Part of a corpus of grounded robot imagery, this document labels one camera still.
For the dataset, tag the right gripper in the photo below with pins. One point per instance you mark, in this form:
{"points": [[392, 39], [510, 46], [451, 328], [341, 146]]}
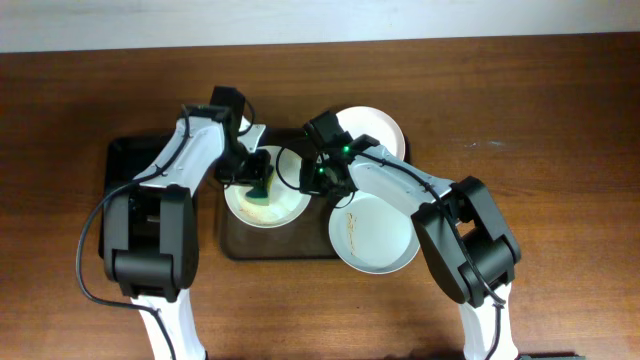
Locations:
{"points": [[310, 176]]}

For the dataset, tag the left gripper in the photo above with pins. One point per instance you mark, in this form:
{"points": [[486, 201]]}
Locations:
{"points": [[255, 170]]}

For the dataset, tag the green yellow sponge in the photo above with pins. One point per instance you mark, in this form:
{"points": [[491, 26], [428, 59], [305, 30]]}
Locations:
{"points": [[259, 195]]}

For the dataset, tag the white plate with stain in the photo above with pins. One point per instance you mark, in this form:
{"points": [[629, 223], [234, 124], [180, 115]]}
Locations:
{"points": [[285, 204]]}

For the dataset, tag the pink white plate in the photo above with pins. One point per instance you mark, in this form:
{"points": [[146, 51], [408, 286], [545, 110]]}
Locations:
{"points": [[359, 120]]}

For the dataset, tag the light blue plate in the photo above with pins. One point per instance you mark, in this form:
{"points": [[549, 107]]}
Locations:
{"points": [[371, 236]]}

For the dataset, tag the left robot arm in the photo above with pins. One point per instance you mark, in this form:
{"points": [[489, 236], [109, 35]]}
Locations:
{"points": [[157, 280]]}

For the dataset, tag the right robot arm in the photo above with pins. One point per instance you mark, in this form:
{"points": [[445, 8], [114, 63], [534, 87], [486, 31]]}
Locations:
{"points": [[469, 249]]}

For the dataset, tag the brown serving tray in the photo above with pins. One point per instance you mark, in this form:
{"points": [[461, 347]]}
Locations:
{"points": [[306, 237]]}

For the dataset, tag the black tray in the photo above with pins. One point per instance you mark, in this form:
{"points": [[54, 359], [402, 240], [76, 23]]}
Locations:
{"points": [[126, 158]]}

